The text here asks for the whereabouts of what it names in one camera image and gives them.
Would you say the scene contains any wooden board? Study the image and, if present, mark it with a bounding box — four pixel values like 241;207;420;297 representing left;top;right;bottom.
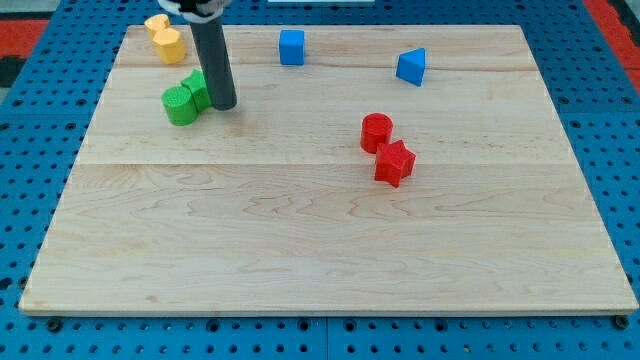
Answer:
19;25;638;317

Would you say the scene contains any yellow hexagon block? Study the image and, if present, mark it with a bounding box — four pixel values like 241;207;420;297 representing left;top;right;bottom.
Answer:
152;28;186;65

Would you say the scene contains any red cylinder block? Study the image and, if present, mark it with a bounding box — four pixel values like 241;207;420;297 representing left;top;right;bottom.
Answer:
360;113;393;154

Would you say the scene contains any red star block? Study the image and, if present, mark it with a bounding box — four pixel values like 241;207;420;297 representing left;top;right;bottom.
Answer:
374;140;416;188

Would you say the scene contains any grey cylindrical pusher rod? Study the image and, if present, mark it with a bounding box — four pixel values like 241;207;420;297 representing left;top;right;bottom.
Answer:
190;17;237;111

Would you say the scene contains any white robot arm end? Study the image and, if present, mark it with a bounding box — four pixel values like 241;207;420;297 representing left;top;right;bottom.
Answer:
158;0;231;24

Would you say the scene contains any yellow heart block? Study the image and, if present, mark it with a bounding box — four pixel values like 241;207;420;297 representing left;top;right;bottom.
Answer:
144;13;171;38

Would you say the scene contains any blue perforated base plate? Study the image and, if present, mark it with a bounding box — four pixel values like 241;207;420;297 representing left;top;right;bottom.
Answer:
1;1;639;359

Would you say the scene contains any blue cube block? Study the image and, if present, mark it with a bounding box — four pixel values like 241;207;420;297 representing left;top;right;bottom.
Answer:
279;29;305;66

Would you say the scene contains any blue triangle block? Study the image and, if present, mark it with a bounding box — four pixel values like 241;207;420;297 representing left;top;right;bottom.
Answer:
396;48;427;87

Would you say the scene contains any green cylinder block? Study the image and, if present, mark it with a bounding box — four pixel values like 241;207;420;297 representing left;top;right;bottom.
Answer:
161;86;198;126

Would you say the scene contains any green star block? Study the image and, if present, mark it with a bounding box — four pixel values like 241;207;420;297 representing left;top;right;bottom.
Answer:
180;69;211;112

